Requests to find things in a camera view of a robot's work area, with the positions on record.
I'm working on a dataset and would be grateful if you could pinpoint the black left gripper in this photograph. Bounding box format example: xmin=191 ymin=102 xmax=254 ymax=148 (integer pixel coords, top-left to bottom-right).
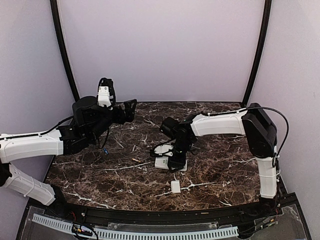
xmin=88 ymin=98 xmax=137 ymax=142

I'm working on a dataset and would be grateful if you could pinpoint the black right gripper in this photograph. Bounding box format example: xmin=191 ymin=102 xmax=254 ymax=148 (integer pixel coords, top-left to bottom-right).
xmin=167 ymin=137 xmax=193 ymax=172

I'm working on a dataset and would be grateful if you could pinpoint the white remote control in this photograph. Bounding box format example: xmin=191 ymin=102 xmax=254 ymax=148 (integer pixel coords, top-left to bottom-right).
xmin=154 ymin=156 xmax=188 ymax=173

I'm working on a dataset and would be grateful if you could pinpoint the white battery cover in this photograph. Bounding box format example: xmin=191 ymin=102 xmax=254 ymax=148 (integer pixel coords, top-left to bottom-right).
xmin=170 ymin=180 xmax=181 ymax=194

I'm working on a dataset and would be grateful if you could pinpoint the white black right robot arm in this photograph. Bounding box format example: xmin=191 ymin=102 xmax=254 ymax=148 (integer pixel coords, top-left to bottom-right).
xmin=150 ymin=103 xmax=283 ymax=217

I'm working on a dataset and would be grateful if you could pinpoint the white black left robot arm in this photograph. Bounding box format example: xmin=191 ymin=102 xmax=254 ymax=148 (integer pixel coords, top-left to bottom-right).
xmin=0 ymin=96 xmax=137 ymax=218

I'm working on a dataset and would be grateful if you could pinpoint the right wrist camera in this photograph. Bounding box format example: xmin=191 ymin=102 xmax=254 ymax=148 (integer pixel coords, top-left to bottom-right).
xmin=150 ymin=142 xmax=174 ymax=158

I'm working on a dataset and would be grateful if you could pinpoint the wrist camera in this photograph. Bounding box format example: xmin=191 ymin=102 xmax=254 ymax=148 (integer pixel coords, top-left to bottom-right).
xmin=97 ymin=77 xmax=116 ymax=110
xmin=150 ymin=142 xmax=174 ymax=158

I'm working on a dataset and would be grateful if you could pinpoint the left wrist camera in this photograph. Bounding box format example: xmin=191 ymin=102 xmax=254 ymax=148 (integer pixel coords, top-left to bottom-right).
xmin=97 ymin=77 xmax=116 ymax=110

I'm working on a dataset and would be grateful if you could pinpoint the black front rail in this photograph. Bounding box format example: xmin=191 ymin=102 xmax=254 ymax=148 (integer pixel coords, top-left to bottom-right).
xmin=46 ymin=202 xmax=283 ymax=227

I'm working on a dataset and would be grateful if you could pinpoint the white slotted cable duct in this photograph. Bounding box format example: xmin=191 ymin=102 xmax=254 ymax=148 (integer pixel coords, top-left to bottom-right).
xmin=32 ymin=213 xmax=239 ymax=240

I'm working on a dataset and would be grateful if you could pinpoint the black left corner frame post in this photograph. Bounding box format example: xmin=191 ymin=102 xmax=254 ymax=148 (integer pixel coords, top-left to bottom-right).
xmin=50 ymin=0 xmax=80 ymax=102

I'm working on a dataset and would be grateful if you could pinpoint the black corner frame post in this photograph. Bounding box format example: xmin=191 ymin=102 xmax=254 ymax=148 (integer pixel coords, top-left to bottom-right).
xmin=50 ymin=0 xmax=80 ymax=102
xmin=241 ymin=0 xmax=272 ymax=107

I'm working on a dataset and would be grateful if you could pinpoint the black right corner frame post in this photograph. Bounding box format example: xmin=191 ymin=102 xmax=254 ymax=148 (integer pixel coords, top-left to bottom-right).
xmin=241 ymin=0 xmax=272 ymax=107

